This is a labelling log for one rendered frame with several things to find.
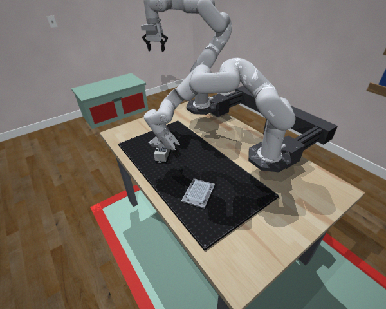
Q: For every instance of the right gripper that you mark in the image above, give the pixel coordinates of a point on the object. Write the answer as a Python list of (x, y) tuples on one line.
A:
[(155, 36)]

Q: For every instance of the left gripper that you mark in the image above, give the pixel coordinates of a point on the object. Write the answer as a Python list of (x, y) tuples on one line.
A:
[(169, 141)]

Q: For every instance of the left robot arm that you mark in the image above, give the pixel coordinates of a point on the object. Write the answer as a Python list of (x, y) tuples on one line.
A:
[(276, 110)]

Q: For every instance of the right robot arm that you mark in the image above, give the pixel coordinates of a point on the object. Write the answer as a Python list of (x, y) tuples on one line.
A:
[(219, 22)]

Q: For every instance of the white control panel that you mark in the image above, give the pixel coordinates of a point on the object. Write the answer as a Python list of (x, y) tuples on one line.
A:
[(161, 154)]

